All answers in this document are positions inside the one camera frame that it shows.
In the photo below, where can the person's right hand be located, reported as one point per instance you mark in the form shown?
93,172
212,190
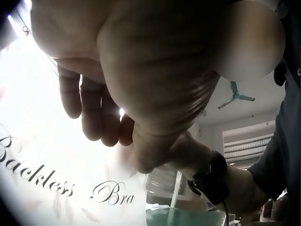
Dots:
188,150

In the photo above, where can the person's left hand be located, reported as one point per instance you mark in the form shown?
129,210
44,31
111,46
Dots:
145,58

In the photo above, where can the person's left little finger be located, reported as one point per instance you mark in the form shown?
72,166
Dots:
69,94

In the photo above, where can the person's left middle finger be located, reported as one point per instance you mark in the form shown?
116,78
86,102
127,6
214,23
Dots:
110,122

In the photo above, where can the person's left index finger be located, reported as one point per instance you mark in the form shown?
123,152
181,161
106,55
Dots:
127,131

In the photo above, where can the person's left thumb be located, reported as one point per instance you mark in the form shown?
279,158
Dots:
150,150

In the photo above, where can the person's left ring finger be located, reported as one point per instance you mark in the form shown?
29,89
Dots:
90,110

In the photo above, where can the white packet with script print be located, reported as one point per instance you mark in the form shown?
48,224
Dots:
47,153

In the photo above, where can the black wrist band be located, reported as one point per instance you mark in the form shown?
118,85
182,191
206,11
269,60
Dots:
211,179

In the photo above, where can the green mat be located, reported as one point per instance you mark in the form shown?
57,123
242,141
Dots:
188,216

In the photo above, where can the window with roller shutter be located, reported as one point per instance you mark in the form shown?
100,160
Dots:
247,148

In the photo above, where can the teal ceiling fan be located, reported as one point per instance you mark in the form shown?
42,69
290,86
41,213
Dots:
236,95

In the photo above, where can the person's body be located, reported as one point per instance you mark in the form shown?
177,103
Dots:
284,131

